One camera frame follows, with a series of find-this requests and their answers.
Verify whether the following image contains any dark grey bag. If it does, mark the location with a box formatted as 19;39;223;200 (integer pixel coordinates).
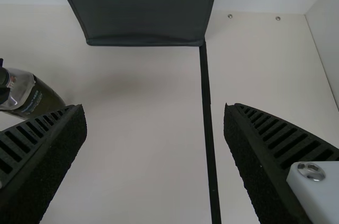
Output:
52;0;222;47

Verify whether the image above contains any dark coffee bottle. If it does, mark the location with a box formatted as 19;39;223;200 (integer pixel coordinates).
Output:
0;67;67;119

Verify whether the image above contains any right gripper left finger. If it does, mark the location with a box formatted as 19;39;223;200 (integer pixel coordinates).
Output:
0;104;87;224

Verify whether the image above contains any black strip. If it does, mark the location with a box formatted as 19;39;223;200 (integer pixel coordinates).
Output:
199;40;222;224

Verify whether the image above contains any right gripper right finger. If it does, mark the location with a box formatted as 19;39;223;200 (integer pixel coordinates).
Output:
224;103;339;224

